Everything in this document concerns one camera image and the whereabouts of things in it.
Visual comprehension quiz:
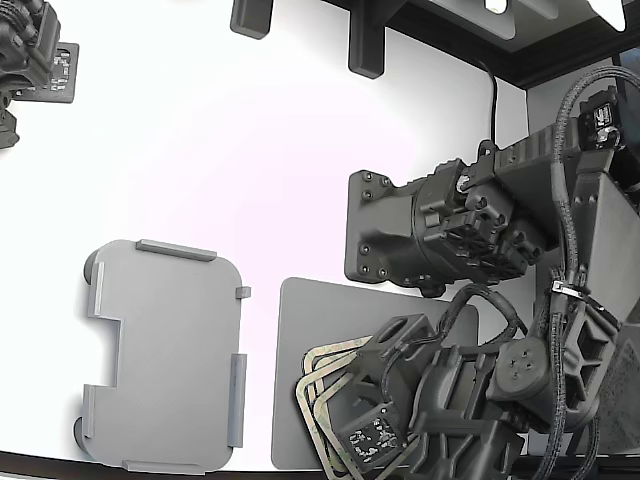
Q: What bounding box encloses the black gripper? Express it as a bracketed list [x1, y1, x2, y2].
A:
[335, 313, 527, 480]

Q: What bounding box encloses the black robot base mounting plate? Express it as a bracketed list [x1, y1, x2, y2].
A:
[344, 169, 399, 287]

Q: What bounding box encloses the black six-joint robot arm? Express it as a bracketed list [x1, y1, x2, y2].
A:
[392, 84, 640, 480]

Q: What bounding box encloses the grey rectangular mat plate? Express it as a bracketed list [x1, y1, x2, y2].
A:
[271, 277, 481, 471]

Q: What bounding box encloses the white zip tie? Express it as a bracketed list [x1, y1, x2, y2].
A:
[551, 281, 590, 297]

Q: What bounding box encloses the dark plate with white markings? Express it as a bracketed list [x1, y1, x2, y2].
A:
[19, 42, 81, 105]

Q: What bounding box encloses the grey 3D-printed frame holder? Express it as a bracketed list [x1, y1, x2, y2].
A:
[73, 238, 253, 476]

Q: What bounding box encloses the black braided cable bundle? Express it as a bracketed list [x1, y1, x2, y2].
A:
[532, 64, 640, 480]

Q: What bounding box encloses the thin black power cable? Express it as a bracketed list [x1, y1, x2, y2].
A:
[473, 58, 500, 147]

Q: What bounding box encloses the long black bracket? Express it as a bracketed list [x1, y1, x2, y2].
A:
[347, 0, 387, 80]

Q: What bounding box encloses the black table border frame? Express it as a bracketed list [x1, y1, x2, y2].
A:
[324, 0, 640, 92]

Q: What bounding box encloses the short dark grey bracket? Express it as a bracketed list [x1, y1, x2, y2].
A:
[229, 0, 275, 40]

